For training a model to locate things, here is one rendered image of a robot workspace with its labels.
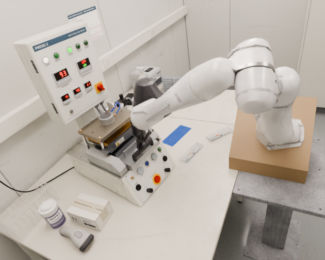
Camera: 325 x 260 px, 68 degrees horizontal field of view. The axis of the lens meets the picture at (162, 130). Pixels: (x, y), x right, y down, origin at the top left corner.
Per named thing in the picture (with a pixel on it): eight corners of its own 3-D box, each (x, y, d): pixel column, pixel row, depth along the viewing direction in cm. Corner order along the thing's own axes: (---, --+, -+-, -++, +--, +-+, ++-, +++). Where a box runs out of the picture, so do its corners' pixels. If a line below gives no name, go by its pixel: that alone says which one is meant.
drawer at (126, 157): (94, 155, 136) (90, 144, 132) (120, 133, 149) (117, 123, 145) (133, 172, 120) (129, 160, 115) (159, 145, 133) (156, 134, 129)
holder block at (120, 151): (95, 149, 134) (94, 146, 132) (120, 129, 146) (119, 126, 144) (116, 158, 125) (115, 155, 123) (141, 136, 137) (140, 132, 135)
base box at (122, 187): (77, 173, 153) (66, 152, 144) (117, 139, 176) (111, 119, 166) (140, 207, 124) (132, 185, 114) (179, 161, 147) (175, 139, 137)
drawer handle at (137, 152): (132, 160, 121) (131, 155, 119) (150, 143, 130) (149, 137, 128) (135, 162, 120) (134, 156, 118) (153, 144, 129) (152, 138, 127)
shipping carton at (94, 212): (71, 222, 124) (64, 211, 119) (87, 201, 133) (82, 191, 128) (99, 233, 116) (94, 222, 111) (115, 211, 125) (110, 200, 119)
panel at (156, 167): (143, 204, 125) (124, 176, 120) (174, 166, 143) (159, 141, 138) (145, 204, 124) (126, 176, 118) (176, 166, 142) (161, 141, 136)
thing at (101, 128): (76, 141, 134) (67, 122, 127) (115, 113, 153) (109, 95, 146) (106, 153, 121) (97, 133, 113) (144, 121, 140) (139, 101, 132)
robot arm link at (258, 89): (295, 76, 78) (312, 42, 61) (301, 125, 73) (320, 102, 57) (233, 80, 83) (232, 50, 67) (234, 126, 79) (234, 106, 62)
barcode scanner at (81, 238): (55, 240, 117) (48, 231, 112) (66, 226, 122) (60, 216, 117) (86, 255, 108) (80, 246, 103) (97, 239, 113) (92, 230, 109)
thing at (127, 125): (88, 141, 133) (82, 127, 127) (116, 120, 146) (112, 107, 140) (110, 150, 123) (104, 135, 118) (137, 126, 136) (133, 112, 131)
